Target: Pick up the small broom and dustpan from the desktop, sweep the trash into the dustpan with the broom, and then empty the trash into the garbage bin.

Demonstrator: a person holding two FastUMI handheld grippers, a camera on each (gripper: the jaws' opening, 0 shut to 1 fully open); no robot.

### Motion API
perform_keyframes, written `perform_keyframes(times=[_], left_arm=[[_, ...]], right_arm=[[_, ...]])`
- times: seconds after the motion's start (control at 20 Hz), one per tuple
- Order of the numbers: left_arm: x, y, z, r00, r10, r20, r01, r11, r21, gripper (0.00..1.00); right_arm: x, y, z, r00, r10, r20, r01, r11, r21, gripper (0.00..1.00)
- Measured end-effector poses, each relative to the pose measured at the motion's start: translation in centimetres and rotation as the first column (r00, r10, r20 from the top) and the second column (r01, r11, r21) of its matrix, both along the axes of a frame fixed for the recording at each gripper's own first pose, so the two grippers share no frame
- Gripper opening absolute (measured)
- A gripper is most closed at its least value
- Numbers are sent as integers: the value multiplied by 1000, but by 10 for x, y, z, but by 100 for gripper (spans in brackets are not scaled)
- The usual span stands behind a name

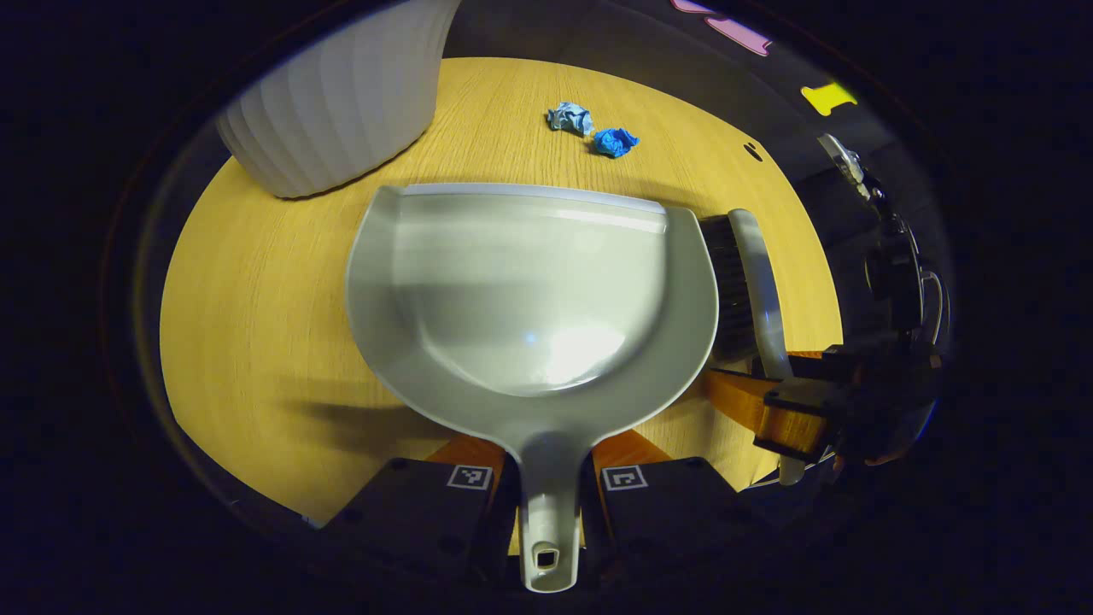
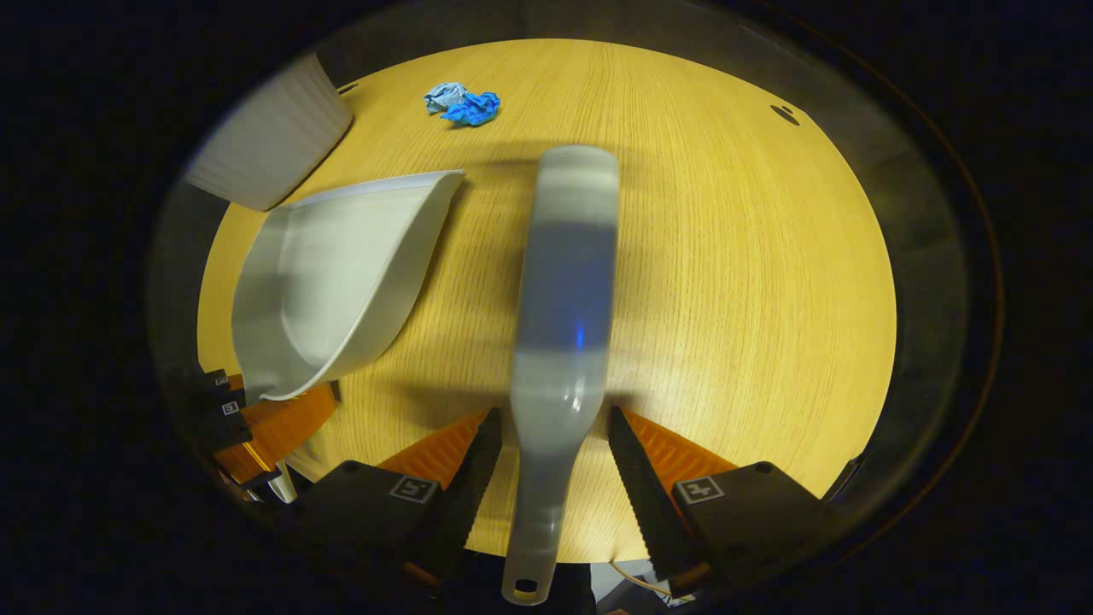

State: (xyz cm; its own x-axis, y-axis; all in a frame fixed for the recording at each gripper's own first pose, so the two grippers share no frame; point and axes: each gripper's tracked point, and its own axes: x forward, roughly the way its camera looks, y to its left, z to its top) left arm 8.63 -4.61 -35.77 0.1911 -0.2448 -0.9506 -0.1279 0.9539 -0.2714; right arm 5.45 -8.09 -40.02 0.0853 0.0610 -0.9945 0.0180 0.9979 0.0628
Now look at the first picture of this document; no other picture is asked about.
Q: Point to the dark blue paper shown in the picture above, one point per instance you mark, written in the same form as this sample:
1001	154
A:
615	142

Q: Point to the small grey broom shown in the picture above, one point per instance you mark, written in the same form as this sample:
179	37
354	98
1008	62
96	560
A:
760	282

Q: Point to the grey plastic dustpan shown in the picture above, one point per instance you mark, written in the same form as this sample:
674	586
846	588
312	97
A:
529	299

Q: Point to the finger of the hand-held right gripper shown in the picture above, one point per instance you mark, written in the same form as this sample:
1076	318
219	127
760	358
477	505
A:
828	363
768	418

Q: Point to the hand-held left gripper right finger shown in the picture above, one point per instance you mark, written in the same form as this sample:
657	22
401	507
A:
666	521

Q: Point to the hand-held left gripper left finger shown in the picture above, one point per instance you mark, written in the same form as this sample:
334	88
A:
410	512

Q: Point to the light blue paper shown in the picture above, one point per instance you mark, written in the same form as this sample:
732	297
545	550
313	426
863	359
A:
570	118

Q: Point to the white ribbed garbage bin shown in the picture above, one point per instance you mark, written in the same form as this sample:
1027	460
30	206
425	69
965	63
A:
341	102

